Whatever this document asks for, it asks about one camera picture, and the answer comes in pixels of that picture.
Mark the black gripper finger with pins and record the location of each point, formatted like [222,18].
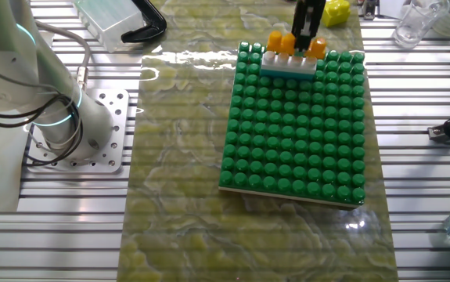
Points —
[316,19]
[298,23]

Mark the amber four-stud brick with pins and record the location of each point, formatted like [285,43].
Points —
[281,43]

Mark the white four-stud brick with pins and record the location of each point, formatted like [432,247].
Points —
[287,64]

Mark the teal four-stud brick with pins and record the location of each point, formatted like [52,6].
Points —
[283,74]

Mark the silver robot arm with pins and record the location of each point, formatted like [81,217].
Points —
[13,58]

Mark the lime yellow square brick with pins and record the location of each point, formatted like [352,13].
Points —
[335,13]

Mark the clear glass cup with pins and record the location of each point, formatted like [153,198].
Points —
[416,23]

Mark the green studded baseplate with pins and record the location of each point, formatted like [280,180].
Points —
[291,137]

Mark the black C-clamp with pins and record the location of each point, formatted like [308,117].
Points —
[150,25]

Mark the green marble pattern mat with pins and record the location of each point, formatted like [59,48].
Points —
[177,156]

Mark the translucent plastic box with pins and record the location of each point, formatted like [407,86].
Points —
[107,21]

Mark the aluminium arm base plate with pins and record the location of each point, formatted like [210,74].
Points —
[111,117]

